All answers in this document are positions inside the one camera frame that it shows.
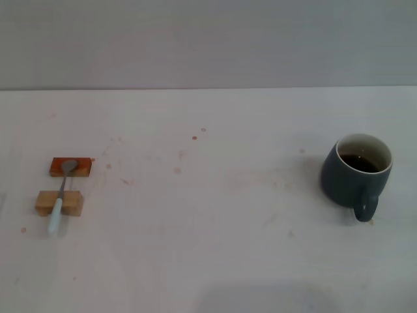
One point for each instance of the grey ceramic coffee cup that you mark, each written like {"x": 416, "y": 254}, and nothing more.
{"x": 339, "y": 189}

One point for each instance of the reddish brown wooden block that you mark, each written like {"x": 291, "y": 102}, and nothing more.
{"x": 83, "y": 168}

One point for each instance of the light notched wooden block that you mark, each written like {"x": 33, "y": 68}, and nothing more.
{"x": 44, "y": 200}

